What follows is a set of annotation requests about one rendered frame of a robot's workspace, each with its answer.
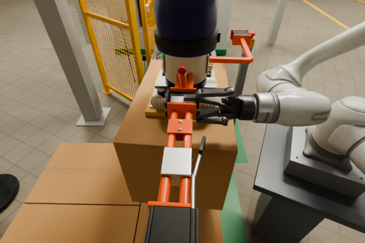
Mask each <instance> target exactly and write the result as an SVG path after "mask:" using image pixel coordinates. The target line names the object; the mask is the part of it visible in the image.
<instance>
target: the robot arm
mask: <svg viewBox="0 0 365 243"><path fill-rule="evenodd" d="M364 45H365V21H364V22H362V23H360V24H358V25H356V26H354V27H352V28H350V29H348V30H347V31H345V32H343V33H341V34H339V35H337V36H335V37H333V38H331V39H329V40H327V41H325V42H323V43H321V44H320V45H318V46H316V47H314V48H312V49H310V50H309V51H307V52H306V53H304V54H303V55H301V56H299V57H298V58H296V59H295V60H294V61H292V62H291V63H289V64H287V65H278V66H277V67H275V68H273V69H271V70H267V71H265V72H263V73H261V74H260V75H259V76H258V78H257V80H256V90H257V92H256V93H254V94H253V95H245V94H241V95H236V94H235V92H234V89H233V87H232V86H230V87H226V88H200V89H198V91H197V92H196V93H195V95H187V94H185V95H184V96H183V97H180V96H171V103H196V102H197V103H203V104H209V105H216V106H218V107H216V108H211V109H205V110H199V117H198V118H197V117H196V123H204V124H221V125H224V126H227V125H228V121H229V120H230V119H235V118H236V119H239V120H252V121H253V122H254V123H268V124H279V125H282V126H294V127H301V126H312V125H316V126H315V128H314V129H313V128H311V127H307V128H306V129H305V132H306V140H305V149H304V151H303V155H304V156H305V157H311V158H315V159H317V160H320V161H323V162H325V163H329V164H332V165H334V166H337V167H339V168H342V169H343V170H345V171H351V170H352V169H353V167H352V165H351V163H350V160H351V161H352V162H353V163H354V164H355V166H356V167H357V168H358V169H359V170H360V171H361V172H362V173H363V174H364V175H365V98H361V97H356V96H349V97H345V98H343V99H341V100H338V101H336V102H334V103H333V104H331V102H330V99H329V98H328V97H326V96H324V95H322V94H319V93H317V92H313V91H307V90H306V89H303V88H301V86H302V81H303V77H304V76H305V74H306V73H307V72H308V71H309V70H311V69H312V68H313V67H315V66H316V65H318V64H320V63H322V62H324V61H326V60H329V59H332V58H334V57H336V56H339V55H341V54H344V53H346V52H349V51H351V50H354V49H356V48H359V47H362V46H364ZM223 97H226V98H223ZM219 111H220V112H219Z"/></svg>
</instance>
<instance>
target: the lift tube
mask: <svg viewBox="0 0 365 243"><path fill-rule="evenodd" d="M218 13H219V7H218V0H154V18H155V23H156V26H157V29H158V32H159V35H160V36H162V37H165V38H167V39H170V40H182V41H190V40H197V39H203V38H206V37H209V36H211V35H213V34H214V33H215V31H216V26H217V21H218ZM156 47H157V49H158V50H159V51H160V52H162V53H164V54H166V55H170V56H175V57H198V56H203V55H206V54H209V53H211V52H212V51H214V50H215V49H216V45H215V46H214V47H212V48H211V49H209V50H206V51H203V52H197V53H175V52H170V51H167V50H164V49H162V48H160V47H159V46H157V45H156Z"/></svg>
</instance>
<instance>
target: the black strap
mask: <svg viewBox="0 0 365 243"><path fill-rule="evenodd" d="M154 37H155V43H156V45H157V46H159V47H160V48H162V49H164V50H167V51H170V52H175V53H197V52H203V51H206V50H209V49H211V48H212V47H214V46H215V45H216V44H217V42H220V38H221V32H220V29H219V28H216V31H215V33H214V34H213V35H211V36H209V37H206V38H203V39H197V40H190V41H182V40H170V39H167V38H165V37H162V36H160V35H159V32H158V29H157V27H156V28H155V29H154Z"/></svg>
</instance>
